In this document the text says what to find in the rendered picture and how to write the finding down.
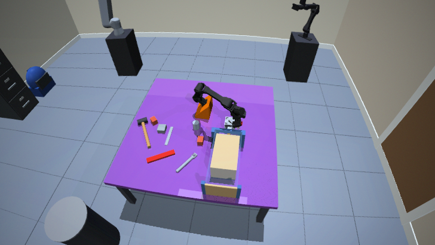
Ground red flat bar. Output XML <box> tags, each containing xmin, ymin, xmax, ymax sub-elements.
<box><xmin>146</xmin><ymin>149</ymin><xmax>175</xmax><ymax>163</ymax></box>

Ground hammer with black head and wooden handle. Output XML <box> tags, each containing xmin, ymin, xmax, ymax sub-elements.
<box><xmin>137</xmin><ymin>117</ymin><xmax>151</xmax><ymax>148</ymax></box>

